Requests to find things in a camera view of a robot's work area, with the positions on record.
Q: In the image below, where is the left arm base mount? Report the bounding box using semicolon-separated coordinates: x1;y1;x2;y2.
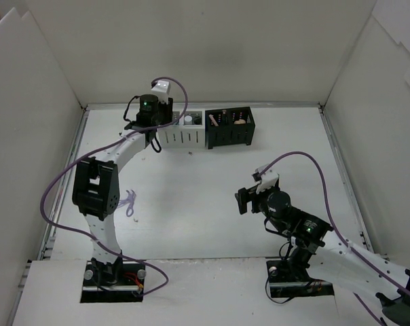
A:
80;261;147;304

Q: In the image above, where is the white slotted organizer box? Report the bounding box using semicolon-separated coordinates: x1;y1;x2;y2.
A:
157;110;206;149

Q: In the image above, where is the black eyeliner pencil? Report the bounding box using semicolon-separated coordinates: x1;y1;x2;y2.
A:
221;109;228;125

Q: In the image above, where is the pink makeup applicator stick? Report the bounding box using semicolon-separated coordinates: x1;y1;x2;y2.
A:
208;114;219;127

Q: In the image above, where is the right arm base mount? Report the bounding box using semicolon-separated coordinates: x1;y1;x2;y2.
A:
265;259;335;305

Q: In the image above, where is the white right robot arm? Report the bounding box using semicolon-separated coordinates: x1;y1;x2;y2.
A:
235;185;410;325

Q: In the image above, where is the black slotted organizer box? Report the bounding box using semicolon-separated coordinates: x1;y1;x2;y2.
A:
205;106;255;149

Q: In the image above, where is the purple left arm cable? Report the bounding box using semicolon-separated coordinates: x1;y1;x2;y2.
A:
39;75;189;297

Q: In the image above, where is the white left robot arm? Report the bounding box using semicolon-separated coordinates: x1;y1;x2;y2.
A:
72;94;173;285

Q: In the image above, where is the green white tube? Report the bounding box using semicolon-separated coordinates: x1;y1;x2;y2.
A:
184;115;193;125

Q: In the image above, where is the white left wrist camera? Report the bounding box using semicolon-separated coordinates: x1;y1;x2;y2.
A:
151;79;171;104

